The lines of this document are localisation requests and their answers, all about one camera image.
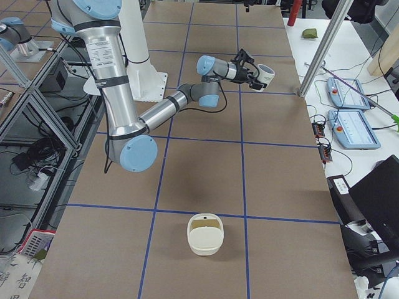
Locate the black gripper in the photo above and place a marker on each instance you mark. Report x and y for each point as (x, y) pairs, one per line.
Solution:
(241, 75)
(247, 9)

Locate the white ribbed HOME mug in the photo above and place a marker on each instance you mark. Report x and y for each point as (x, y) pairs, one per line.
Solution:
(264, 74)

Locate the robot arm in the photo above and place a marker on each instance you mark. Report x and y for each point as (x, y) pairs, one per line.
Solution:
(115, 41)

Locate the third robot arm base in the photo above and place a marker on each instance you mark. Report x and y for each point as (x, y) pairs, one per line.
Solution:
(16, 39)

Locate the red cylinder bottle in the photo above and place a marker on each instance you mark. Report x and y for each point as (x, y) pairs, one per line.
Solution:
(296, 6)

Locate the green bean bag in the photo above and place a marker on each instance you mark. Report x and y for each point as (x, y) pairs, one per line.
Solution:
(310, 33)

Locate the black orange USB hub far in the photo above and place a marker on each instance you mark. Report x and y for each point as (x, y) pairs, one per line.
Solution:
(318, 129)

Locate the black orange usb hub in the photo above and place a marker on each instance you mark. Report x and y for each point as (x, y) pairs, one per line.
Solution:
(318, 129)
(325, 153)

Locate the teach pendant far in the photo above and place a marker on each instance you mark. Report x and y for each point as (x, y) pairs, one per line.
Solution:
(347, 95)

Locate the teach pendant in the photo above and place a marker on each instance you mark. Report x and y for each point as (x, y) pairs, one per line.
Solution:
(352, 130)
(347, 95)

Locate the black orange USB hub near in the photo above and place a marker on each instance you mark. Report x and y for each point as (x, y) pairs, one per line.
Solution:
(325, 153)

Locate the teach pendant near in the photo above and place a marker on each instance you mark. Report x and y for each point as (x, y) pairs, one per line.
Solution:
(352, 130)

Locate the reacher grabber stick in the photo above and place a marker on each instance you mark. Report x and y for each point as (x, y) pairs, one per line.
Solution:
(371, 102)

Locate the black label printer box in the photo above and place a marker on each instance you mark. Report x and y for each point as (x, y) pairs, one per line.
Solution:
(342, 200)

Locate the white plastic basket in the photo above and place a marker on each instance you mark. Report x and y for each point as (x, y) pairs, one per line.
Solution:
(36, 241)

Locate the aluminium frame post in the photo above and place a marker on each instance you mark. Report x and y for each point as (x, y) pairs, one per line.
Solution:
(327, 40)

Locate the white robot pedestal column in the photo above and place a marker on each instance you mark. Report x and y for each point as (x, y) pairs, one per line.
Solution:
(146, 83)

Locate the cream basket with handle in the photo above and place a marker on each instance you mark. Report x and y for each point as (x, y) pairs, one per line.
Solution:
(205, 234)

